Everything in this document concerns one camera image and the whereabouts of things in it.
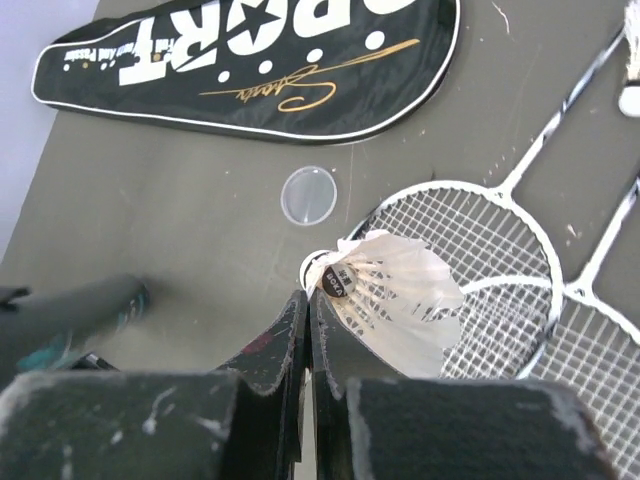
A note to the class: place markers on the black shuttlecock tube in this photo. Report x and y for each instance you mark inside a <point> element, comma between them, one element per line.
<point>52,332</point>

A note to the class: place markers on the white badminton racket left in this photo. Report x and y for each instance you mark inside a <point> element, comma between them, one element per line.
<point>503,259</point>

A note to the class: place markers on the white shuttlecock pair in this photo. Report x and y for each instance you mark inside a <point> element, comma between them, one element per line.
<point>394,294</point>

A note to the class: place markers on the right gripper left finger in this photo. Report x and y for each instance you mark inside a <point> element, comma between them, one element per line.
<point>238,421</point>

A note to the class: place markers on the clear plastic tube lid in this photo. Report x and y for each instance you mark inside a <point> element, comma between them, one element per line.
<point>308,196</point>

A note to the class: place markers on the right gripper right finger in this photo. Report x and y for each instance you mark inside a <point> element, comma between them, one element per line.
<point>373,423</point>

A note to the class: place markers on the white badminton racket right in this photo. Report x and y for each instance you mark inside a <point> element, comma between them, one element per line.
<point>590,325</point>

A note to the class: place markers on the black sport racket bag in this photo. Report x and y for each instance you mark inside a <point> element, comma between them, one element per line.
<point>298,72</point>

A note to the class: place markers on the white badminton racket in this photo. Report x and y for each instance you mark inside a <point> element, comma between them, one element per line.
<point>590,325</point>
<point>503,259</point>

